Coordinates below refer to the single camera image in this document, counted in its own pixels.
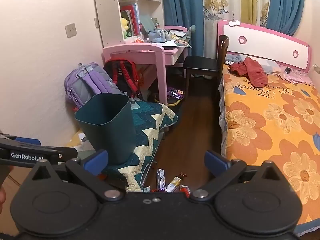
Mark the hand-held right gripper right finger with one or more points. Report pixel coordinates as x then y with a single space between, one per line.
215 162

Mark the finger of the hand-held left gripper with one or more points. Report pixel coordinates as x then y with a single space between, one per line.
67 152
27 140

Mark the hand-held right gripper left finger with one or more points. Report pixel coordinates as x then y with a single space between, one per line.
96 162

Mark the dark green plastic bin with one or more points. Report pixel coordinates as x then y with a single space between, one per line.
107 135

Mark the brown red candy wrapper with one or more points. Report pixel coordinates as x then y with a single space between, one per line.
182 175

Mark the red white wrapper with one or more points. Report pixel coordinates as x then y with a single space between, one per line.
185 189

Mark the yellow white wrapper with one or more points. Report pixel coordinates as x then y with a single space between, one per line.
173 183

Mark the yellow paper envelope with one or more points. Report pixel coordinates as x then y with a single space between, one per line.
75 140

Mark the orange floral bedsheet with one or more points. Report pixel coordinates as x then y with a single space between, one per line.
262 130

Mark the teal patchwork quilt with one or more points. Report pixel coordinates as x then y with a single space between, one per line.
150 120

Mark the purple grey backpack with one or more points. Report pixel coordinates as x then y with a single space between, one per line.
85 85

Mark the purple snack bag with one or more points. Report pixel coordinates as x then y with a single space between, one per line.
175 93

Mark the black red backpack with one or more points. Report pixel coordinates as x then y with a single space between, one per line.
125 77

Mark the red garment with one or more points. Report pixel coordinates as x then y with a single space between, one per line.
255 72

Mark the dark wooden chair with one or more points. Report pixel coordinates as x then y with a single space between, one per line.
200 63

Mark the light blue pillow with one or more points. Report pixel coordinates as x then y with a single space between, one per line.
271 66

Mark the small black device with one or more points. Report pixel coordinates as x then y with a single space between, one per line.
288 70

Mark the pink cloth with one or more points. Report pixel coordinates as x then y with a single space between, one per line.
300 78

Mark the pink desk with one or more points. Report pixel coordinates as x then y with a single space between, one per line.
150 52

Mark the colourful magazine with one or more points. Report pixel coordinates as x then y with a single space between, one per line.
182 43

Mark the white paper sheets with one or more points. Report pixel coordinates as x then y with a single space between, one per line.
170 44

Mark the bed with floral orange cover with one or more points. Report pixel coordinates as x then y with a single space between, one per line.
270 45

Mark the orange snack packet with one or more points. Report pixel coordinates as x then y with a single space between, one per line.
138 40

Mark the grey green desk clamp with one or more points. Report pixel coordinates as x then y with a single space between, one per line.
193 29

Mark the yellow plush toy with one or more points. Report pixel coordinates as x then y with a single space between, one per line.
124 23

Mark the white bookshelf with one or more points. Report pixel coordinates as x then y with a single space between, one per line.
107 12

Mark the grey green folder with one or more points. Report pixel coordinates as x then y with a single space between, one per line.
147 23

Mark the row of red books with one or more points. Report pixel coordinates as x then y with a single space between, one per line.
132 17

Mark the blue curtain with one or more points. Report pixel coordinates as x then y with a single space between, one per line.
285 5
182 10

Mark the white tree print curtain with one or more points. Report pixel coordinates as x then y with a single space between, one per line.
220 5

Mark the beige wall socket plate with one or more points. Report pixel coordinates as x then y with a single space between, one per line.
70 30

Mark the small beige wall switch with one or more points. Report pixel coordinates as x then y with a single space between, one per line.
96 22

